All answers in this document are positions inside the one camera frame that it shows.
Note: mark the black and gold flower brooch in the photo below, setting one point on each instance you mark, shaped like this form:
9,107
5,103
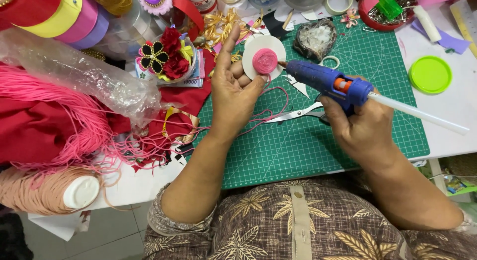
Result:
154,57

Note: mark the white glue bottle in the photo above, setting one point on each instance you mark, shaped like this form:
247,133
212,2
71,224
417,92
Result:
199,0

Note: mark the person's left hand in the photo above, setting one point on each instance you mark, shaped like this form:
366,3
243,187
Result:
231,103

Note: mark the gold mesh ribbon roll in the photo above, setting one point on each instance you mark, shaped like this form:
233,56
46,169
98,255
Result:
113,1

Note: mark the yellow ruler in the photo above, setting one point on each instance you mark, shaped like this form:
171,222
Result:
465,25

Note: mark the purple and pink rosette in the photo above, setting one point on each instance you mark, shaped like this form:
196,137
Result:
154,0

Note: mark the heap of items under table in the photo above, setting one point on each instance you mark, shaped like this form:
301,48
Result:
456,181

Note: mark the clear bowl of fabric flowers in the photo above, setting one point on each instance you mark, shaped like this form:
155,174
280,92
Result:
175,64

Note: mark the person's right fingers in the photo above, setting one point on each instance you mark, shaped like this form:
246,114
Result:
329,111

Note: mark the black paper piece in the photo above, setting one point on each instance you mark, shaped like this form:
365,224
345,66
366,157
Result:
274,25

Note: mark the blue hot glue gun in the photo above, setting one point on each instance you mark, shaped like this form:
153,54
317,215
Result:
320,78

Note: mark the clear plastic container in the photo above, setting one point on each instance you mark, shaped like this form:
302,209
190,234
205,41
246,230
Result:
134,23

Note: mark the red satin ribbon strip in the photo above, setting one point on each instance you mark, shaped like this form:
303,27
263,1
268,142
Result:
192,12

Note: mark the red bowl of clips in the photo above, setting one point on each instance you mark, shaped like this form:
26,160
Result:
376,23

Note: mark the green cutting mat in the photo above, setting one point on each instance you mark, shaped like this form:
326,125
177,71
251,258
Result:
290,152

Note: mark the wooden stick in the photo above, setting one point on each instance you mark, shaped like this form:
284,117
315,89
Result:
287,18

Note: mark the long white glue stick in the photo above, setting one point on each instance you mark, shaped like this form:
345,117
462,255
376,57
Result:
417,113

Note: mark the yellow ribbon roll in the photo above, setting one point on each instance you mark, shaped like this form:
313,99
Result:
56,23

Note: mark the red ribbon roll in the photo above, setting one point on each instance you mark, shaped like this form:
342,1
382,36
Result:
29,5

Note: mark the lavender ribbon roll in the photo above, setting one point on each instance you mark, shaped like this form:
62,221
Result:
95,34

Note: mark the short white glue stick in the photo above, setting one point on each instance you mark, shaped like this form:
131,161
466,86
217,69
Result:
427,23

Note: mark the large white tape roll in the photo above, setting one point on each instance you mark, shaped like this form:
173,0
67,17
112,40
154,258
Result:
328,5

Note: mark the crumpled clear plastic bag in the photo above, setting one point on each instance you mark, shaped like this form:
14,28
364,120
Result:
74,72

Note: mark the gold foil strip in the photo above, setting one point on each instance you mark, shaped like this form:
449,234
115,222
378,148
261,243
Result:
175,113

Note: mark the heart-shaped shell dish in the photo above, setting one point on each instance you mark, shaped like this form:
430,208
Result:
316,39

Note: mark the red fabric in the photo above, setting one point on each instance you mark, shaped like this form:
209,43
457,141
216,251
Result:
33,135

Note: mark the person's right hand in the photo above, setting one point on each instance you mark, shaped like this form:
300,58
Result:
367,137

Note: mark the white paper scrap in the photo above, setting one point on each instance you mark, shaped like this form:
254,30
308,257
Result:
300,88

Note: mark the brown leaf-patterned shirt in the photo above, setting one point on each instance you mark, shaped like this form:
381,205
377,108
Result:
298,222

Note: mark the gold curled ribbon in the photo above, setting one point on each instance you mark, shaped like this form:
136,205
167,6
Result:
223,27

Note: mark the pink ribbon roll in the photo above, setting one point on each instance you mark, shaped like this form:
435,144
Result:
80,25

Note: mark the small pink ribbon flower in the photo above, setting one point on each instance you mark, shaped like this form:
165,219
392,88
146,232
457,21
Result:
349,18

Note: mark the stack of banknotes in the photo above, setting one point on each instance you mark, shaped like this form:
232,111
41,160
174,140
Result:
193,81

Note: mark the white round cardboard disc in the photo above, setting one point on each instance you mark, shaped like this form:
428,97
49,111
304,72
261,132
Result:
272,46

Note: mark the silver scissors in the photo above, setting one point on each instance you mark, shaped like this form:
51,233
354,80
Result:
294,114

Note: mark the lime green round lid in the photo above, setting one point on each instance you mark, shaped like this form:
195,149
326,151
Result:
430,74

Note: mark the purple felt piece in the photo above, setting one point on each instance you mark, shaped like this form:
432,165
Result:
454,43

